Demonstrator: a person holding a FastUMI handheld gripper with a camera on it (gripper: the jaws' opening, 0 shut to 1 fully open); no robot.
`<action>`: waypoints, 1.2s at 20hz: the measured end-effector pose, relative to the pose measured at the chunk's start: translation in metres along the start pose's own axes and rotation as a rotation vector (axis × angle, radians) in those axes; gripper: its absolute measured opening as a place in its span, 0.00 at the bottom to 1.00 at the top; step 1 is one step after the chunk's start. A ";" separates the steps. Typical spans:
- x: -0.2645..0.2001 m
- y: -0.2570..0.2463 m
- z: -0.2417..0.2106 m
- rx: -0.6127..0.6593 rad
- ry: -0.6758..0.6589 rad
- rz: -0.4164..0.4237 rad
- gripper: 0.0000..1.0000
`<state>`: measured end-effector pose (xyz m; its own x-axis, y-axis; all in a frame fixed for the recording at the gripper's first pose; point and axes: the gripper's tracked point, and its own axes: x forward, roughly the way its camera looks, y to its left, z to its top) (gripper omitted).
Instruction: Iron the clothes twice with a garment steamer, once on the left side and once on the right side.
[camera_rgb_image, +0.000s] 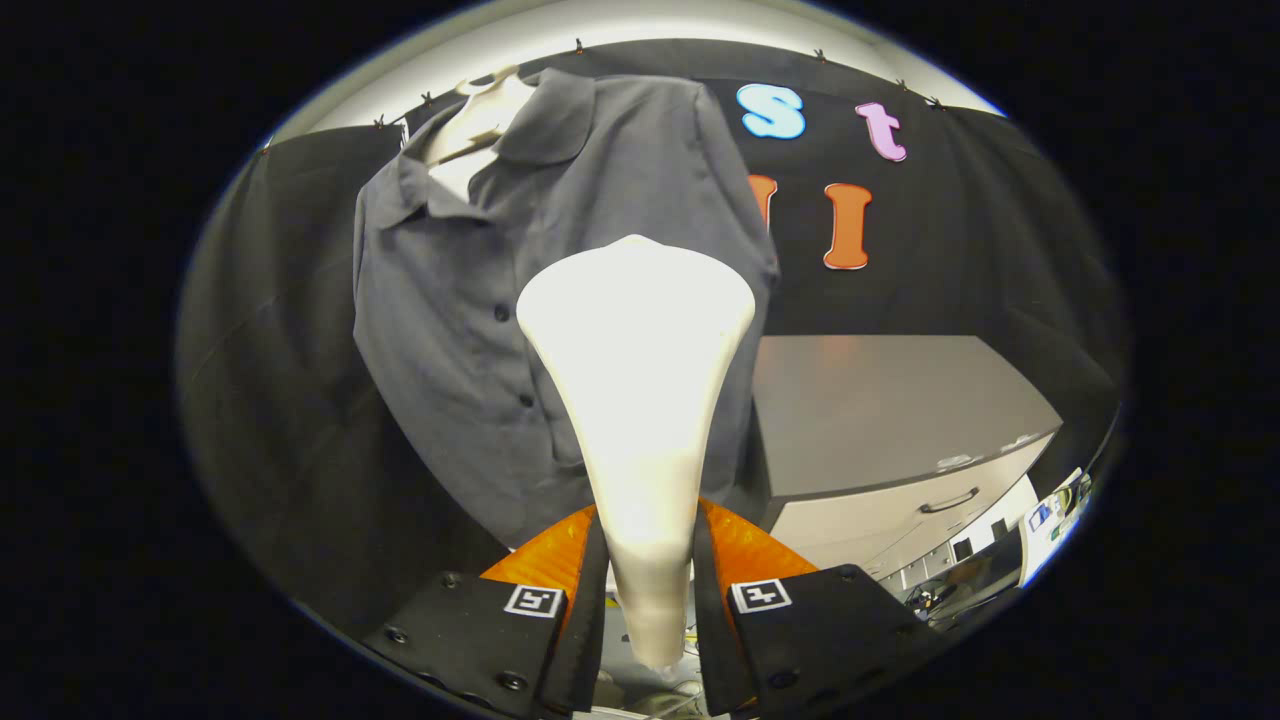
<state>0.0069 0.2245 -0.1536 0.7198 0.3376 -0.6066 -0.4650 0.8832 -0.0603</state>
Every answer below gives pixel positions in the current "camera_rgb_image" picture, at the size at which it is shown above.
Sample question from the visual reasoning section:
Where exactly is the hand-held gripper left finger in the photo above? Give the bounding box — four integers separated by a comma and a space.
362, 505, 611, 719

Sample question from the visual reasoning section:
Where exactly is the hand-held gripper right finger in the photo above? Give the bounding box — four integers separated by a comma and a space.
690, 497, 936, 717

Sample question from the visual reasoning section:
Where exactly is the white garment steamer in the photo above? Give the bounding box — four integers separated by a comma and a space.
515, 235, 758, 671

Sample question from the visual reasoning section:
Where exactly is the grey button-up shirt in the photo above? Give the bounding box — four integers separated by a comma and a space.
352, 68, 781, 549

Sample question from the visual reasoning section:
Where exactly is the grey drawer cabinet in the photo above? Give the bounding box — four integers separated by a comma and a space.
745, 335, 1063, 591

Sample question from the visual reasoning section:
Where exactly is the white side cabinet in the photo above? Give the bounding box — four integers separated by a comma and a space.
940, 475, 1041, 566

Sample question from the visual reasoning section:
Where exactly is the white computer desk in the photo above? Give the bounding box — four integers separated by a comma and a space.
1020, 468, 1091, 586

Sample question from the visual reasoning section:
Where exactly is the black backdrop cloth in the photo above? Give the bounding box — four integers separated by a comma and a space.
175, 38, 1131, 641

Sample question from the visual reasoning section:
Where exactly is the cream mannequin bust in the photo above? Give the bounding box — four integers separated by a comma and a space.
420, 65, 536, 206

